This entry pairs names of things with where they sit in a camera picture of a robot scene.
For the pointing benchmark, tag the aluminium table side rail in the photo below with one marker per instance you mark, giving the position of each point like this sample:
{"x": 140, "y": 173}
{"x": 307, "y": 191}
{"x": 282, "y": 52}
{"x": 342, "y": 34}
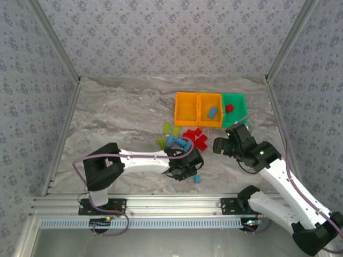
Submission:
{"x": 63, "y": 134}
{"x": 272, "y": 93}

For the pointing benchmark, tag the long blue lego brick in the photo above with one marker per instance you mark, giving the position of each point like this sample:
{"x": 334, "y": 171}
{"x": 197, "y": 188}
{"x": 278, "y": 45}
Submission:
{"x": 185, "y": 145}

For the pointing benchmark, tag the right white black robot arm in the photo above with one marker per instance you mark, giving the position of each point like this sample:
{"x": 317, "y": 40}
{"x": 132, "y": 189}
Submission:
{"x": 278, "y": 182}

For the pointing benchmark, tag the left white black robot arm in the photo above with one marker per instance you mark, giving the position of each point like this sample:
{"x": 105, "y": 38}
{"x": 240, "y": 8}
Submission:
{"x": 144, "y": 162}

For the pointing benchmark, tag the red lego brick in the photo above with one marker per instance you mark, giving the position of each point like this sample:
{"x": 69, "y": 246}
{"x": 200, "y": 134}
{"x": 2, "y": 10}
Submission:
{"x": 198, "y": 131}
{"x": 229, "y": 108}
{"x": 202, "y": 138}
{"x": 187, "y": 137}
{"x": 190, "y": 132}
{"x": 201, "y": 146}

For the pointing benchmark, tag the aluminium extrusion rail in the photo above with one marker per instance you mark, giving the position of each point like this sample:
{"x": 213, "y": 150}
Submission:
{"x": 171, "y": 204}

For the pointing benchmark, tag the small blue lego brick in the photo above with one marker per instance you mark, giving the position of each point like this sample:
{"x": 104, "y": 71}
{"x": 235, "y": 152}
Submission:
{"x": 197, "y": 179}

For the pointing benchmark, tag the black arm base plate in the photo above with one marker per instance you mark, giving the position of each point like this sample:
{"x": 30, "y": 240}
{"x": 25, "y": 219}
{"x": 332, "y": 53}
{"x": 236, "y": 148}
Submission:
{"x": 227, "y": 207}
{"x": 122, "y": 204}

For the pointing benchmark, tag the green lego brick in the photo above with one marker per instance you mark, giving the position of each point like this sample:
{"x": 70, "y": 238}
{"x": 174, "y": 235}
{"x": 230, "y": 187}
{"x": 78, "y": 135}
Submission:
{"x": 167, "y": 128}
{"x": 176, "y": 131}
{"x": 161, "y": 142}

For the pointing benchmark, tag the orange plastic bin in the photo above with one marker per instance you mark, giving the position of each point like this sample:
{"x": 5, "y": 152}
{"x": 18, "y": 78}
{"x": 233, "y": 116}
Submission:
{"x": 205, "y": 104}
{"x": 185, "y": 107}

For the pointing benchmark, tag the small black controller board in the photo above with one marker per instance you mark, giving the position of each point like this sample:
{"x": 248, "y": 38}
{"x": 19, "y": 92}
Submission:
{"x": 100, "y": 223}
{"x": 250, "y": 222}

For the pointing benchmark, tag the aluminium frame leg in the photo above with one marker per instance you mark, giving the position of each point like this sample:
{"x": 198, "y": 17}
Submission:
{"x": 25, "y": 241}

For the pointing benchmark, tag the slanted aluminium frame post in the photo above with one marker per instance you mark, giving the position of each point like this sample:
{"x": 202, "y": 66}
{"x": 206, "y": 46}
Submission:
{"x": 55, "y": 40}
{"x": 290, "y": 40}

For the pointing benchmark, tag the green plastic bin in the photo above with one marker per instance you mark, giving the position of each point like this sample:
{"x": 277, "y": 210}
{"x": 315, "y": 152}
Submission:
{"x": 238, "y": 115}

